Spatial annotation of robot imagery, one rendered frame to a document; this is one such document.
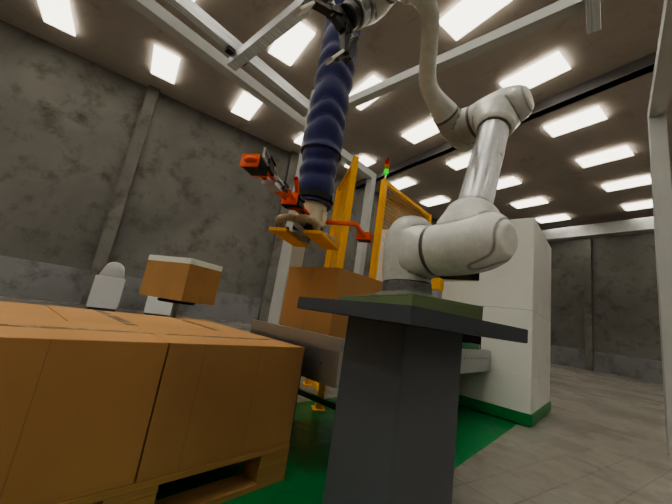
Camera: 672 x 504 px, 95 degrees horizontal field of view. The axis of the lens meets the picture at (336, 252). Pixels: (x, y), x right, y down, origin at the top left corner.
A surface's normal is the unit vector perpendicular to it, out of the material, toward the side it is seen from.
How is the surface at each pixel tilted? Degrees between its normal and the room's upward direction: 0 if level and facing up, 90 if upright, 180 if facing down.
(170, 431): 90
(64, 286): 90
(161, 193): 90
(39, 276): 90
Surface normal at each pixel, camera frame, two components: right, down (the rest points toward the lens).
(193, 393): 0.75, -0.02
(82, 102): 0.56, -0.08
